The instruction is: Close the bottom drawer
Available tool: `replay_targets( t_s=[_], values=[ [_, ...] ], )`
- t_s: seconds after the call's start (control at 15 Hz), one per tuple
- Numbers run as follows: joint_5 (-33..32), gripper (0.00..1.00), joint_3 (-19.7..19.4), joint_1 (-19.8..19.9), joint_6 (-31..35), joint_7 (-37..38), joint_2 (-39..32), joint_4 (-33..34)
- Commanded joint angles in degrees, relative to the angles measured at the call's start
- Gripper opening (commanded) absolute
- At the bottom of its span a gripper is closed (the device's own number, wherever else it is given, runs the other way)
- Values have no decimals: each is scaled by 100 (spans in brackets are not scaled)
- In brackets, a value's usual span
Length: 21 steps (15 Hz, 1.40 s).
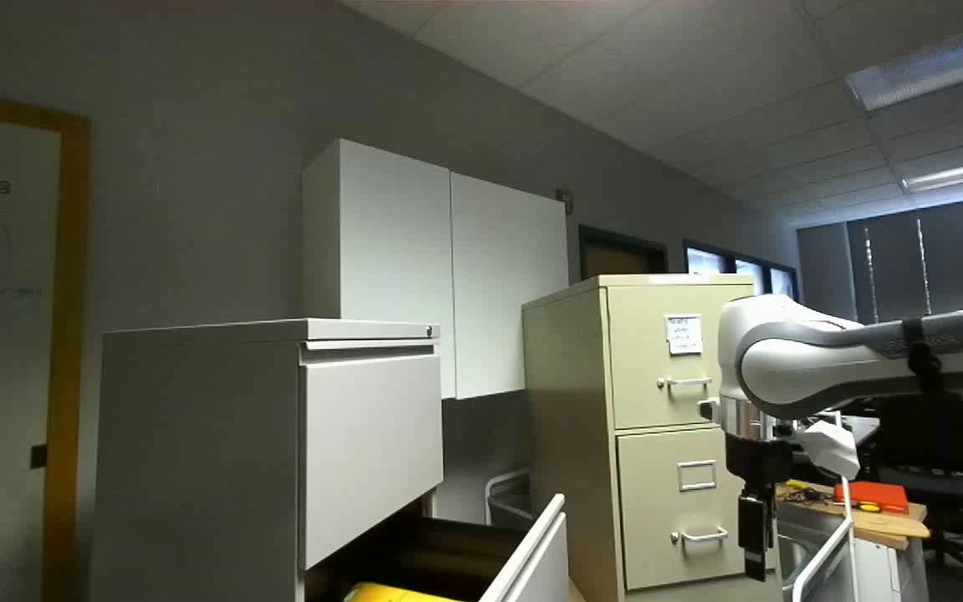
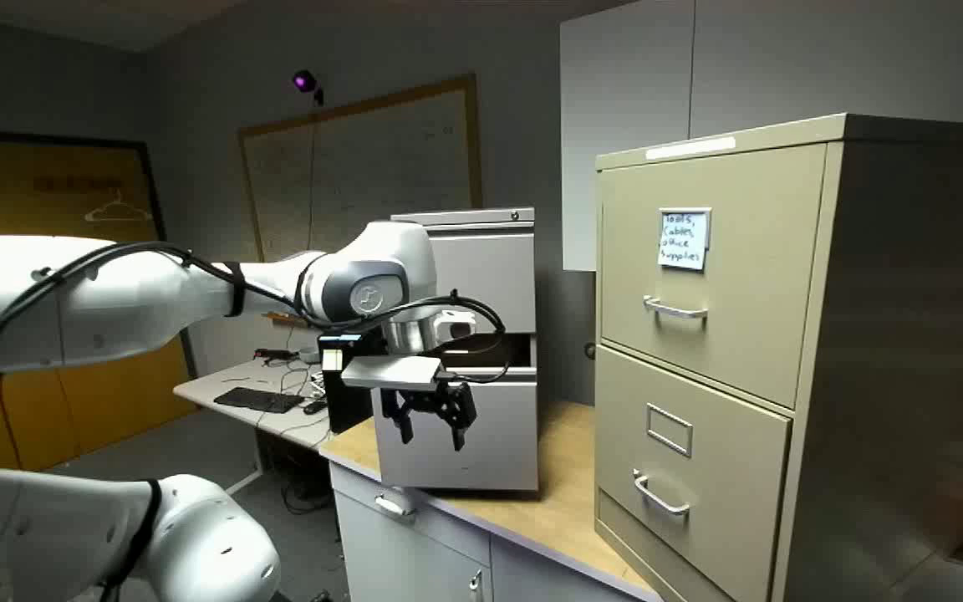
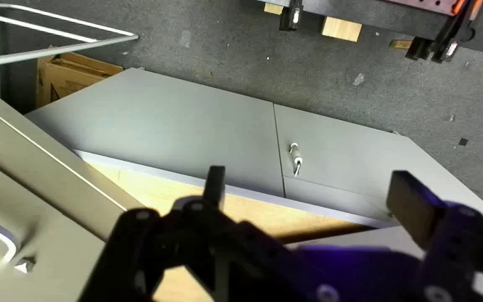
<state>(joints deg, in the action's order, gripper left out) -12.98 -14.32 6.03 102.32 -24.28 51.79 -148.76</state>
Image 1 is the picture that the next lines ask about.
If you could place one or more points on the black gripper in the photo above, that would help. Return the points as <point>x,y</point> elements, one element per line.
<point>757,460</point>

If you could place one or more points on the wooden board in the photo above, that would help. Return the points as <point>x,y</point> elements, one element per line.
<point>855,512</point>

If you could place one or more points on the white metal frame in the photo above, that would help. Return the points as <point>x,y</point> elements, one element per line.
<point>826,557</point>

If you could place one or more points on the white bottom drawer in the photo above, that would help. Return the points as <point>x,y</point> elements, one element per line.
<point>533,557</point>

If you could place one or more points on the dark wooden door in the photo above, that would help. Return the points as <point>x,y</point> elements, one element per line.
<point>619,255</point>

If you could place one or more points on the grey drawer cabinet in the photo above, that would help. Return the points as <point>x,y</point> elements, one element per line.
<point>270,457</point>

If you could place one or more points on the fluorescent ceiling light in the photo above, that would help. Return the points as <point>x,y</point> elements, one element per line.
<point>935,66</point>
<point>962,171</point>

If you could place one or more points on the white paper label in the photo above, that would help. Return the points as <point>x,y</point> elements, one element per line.
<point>683,333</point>

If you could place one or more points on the wood-framed whiteboard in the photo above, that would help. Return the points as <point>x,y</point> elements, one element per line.
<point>7,344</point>

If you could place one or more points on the white wall cabinet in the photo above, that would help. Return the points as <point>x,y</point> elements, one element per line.
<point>436,262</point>

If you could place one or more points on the red flat object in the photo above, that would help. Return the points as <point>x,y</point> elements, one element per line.
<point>871,494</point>

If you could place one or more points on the black office chair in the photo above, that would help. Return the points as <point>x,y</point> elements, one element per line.
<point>935,457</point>

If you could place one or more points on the yellow object in drawer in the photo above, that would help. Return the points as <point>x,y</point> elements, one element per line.
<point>394,592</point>

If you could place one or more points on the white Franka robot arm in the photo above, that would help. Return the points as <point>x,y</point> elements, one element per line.
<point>804,358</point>

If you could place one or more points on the beige metal filing cabinet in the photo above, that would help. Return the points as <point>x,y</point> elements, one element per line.
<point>644,435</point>

